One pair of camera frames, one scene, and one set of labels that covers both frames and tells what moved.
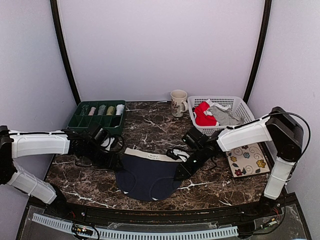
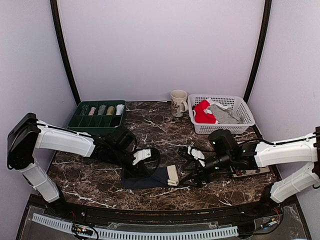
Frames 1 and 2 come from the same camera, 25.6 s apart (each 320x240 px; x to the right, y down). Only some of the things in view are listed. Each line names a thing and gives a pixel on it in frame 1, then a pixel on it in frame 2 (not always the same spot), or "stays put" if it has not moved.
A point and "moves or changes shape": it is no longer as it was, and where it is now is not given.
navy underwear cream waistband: x=147 y=177 moves or changes shape
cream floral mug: x=179 y=105 stays put
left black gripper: x=111 y=162 -> x=134 y=172
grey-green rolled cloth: x=101 y=110 stays put
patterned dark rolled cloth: x=84 y=109 stays put
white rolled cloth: x=119 y=109 stays put
